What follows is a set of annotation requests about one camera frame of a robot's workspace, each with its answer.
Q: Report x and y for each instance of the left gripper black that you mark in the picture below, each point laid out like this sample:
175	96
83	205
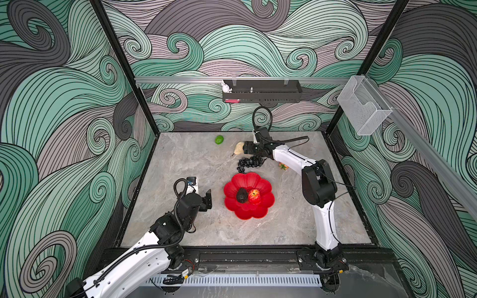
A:
207	203

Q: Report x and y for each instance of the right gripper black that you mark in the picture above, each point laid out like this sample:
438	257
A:
248	147

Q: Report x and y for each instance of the dark avocado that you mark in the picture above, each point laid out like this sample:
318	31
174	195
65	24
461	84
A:
242	196

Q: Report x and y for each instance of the red flower-shaped bowl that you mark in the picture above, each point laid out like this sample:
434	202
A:
249	181

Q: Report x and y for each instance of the red apple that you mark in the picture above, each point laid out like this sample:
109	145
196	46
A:
254	196

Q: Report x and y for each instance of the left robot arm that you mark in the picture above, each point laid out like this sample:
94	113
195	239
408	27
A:
158	250

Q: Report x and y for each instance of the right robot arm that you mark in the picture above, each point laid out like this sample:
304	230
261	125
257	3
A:
319	190

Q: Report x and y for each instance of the black grape bunch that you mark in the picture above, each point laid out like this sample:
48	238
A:
252	162

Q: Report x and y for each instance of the green lime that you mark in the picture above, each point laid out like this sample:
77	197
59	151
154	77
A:
219	140

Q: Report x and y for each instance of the white rabbit figurine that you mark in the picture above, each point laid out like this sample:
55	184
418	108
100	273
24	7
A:
225	87

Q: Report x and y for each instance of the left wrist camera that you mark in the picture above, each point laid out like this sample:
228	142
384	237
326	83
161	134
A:
192	185

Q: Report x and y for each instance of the black wall shelf tray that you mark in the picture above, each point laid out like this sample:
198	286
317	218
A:
265	92

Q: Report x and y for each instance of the white perforated cable duct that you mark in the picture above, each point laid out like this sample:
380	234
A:
224	280

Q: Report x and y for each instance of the clear plastic wall bin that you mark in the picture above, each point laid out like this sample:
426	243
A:
364	105

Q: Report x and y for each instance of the aluminium rail back wall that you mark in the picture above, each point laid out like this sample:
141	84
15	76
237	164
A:
218	80

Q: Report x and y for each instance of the aluminium rail wall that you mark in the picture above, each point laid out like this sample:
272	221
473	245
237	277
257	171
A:
421	130
218	80

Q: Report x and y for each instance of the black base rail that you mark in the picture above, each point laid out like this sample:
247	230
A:
304	257

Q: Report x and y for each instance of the aluminium rail right wall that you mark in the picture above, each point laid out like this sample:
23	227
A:
421	130

